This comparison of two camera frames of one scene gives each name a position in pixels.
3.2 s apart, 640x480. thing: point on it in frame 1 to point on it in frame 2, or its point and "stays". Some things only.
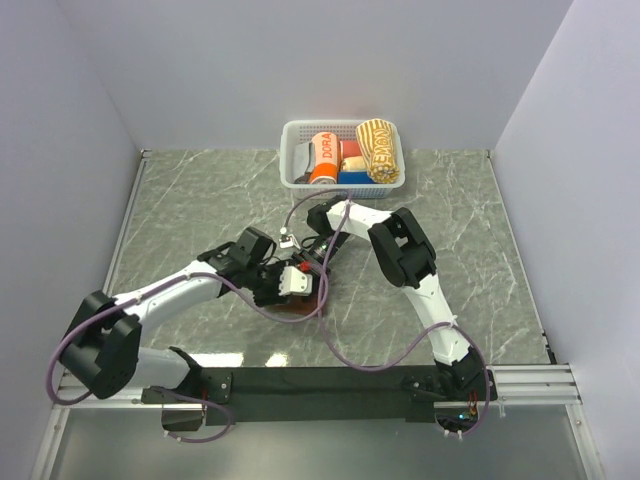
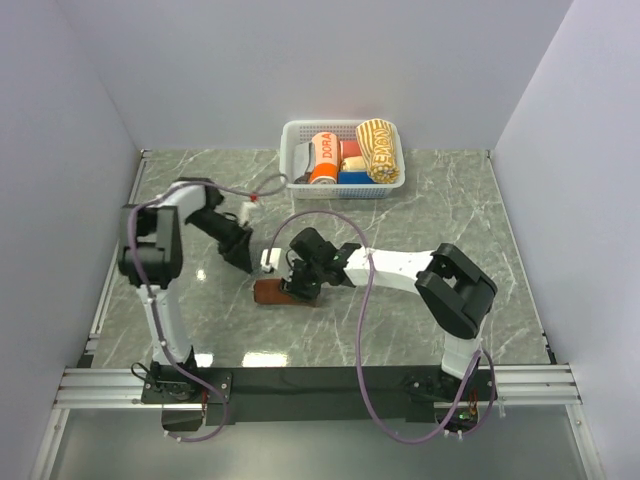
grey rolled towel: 303,162 stays
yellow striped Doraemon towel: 379,139 stays
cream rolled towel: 354,163 stays
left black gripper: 272,297 to 236,247
